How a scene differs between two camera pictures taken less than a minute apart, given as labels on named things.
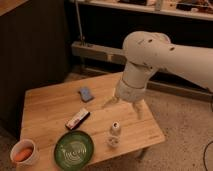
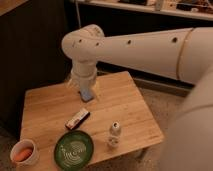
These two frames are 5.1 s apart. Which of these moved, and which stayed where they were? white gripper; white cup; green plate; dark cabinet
Moved: white gripper
Stayed: dark cabinet; green plate; white cup
